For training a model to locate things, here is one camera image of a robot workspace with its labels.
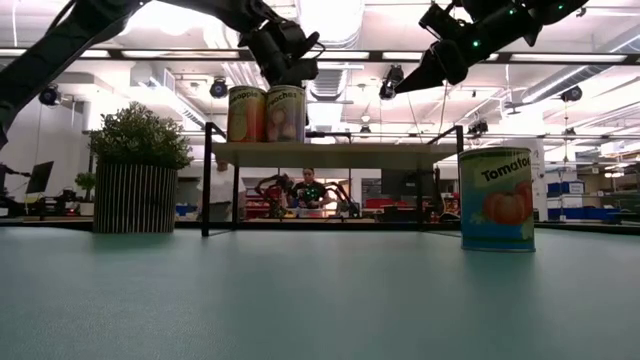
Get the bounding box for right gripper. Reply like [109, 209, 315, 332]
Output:
[394, 2, 526, 95]

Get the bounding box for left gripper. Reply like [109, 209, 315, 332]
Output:
[238, 17, 321, 87]

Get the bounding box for peaches label can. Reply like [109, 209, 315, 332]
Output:
[264, 84, 307, 145]

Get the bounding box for orange pineapple label can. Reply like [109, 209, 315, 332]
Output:
[227, 85, 268, 144]

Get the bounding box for tomato label can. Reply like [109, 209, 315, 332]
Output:
[458, 146, 537, 254]

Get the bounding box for wooden shelf black legs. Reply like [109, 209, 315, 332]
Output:
[201, 121, 465, 239]

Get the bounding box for red storage bin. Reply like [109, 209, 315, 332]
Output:
[364, 197, 401, 210]

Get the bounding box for blue storage crates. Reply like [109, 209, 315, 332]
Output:
[547, 180, 621, 221]

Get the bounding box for potted plant striped pot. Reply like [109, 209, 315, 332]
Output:
[88, 101, 194, 235]

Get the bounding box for green table mat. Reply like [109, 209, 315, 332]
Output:
[0, 227, 640, 360]

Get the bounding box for small potted plant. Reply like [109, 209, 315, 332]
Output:
[74, 171, 97, 204]

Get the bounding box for black monitor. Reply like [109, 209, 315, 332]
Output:
[25, 160, 55, 195]

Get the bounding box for black metal table frame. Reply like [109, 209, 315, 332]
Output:
[0, 215, 640, 236]

